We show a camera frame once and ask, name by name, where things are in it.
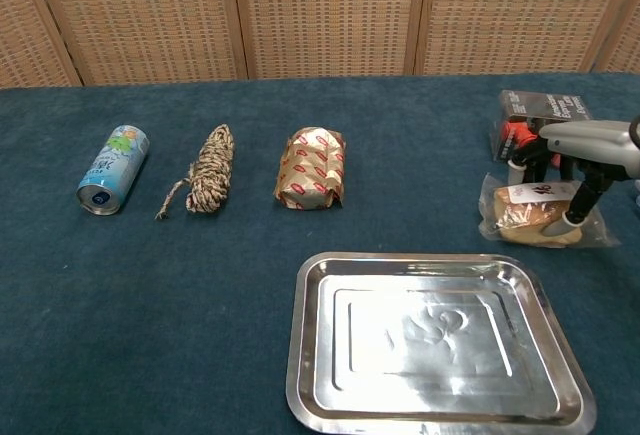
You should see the paper wrapped burger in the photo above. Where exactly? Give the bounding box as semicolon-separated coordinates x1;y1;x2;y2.
273;126;347;212

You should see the teal tablecloth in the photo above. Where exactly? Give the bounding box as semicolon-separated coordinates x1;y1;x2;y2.
0;71;640;435

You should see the wicker folding screen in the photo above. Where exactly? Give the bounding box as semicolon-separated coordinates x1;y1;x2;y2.
0;0;640;88

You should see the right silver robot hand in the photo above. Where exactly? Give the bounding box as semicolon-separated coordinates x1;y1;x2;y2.
507;115;640;237

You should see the bread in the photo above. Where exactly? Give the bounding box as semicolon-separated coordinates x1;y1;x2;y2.
477;172;621;250

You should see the black box with red capsules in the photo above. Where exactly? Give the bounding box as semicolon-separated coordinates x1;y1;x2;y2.
492;89;594;170

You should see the silver metal tray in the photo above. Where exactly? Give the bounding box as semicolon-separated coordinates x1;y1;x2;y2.
285;251;598;435

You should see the light blue drink can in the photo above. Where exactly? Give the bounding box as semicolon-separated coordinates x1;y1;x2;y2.
75;124;151;217

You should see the brown braided rope bundle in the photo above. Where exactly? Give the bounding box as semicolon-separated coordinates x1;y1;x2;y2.
154;123;236;221

